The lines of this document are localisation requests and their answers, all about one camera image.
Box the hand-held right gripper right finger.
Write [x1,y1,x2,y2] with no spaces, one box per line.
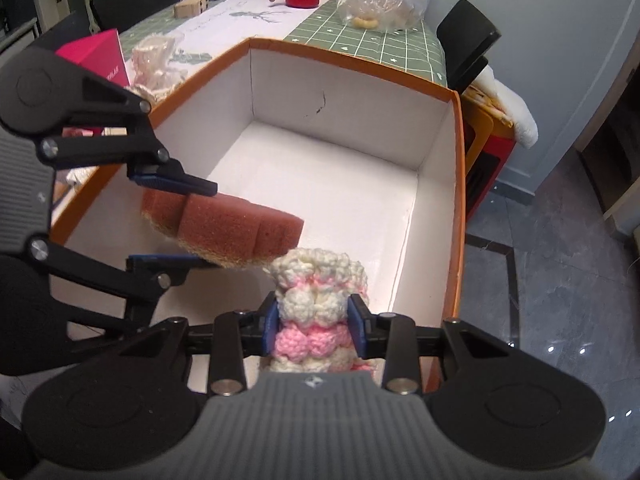
[348,294,496,393]

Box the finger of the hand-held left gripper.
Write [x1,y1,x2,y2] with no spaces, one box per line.
[29,234,211,347]
[40,74,219,197]

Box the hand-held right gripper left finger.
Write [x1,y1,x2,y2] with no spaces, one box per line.
[150,296,279,395]

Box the pink and white crochet cloth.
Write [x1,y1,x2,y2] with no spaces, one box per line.
[255,247,373,375]

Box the brown sponge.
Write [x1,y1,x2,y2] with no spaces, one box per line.
[141,189,306,267]

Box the orange cardboard box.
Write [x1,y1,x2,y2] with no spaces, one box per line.
[50,36,468,396]

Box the clear packet with cream crochet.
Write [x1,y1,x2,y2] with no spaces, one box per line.
[122,32,191,106]

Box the pink box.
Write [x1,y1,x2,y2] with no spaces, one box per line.
[55,29,132,92]

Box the white cabinet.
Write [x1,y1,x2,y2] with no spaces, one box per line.
[0,16,41,57]

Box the white table runner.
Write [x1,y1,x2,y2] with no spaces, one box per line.
[167,0,297,63]

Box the small wooden box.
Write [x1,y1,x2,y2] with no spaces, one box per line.
[173,0,208,19]

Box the orange stool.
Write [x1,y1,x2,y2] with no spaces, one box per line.
[460,87,496,221]

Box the green checked tablecloth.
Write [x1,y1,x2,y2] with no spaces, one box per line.
[117,0,448,86]

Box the patterned seat cushion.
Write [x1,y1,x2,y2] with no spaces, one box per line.
[462,85,514,129]

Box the white fluffy cushion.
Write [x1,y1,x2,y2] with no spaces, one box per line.
[465,67,540,150]

